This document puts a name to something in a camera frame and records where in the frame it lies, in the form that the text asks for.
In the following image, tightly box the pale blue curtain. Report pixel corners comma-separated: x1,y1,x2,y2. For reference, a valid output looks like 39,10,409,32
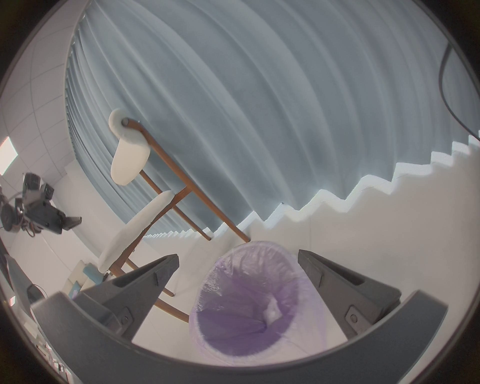
65,0,480,241

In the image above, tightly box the black cable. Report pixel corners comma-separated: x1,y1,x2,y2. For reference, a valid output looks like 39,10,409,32
439,43,480,141

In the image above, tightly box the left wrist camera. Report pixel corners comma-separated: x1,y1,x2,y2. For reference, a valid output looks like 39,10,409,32
22,172,55,205

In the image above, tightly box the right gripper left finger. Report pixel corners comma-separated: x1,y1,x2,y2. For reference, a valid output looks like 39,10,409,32
75,253,180,343

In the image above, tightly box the white trash bin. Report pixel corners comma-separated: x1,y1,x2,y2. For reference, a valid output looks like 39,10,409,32
195,244,347,357

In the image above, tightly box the purple plastic bag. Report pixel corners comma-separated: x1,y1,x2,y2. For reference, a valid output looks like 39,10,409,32
188,241,319,357

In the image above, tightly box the white padded wooden chair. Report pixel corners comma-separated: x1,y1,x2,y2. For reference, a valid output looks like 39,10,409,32
98,108,251,323

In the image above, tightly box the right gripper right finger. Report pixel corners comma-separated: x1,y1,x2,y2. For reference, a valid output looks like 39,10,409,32
298,250,402,341

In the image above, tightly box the white paper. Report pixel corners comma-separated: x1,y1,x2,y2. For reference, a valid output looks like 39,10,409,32
262,298,284,323

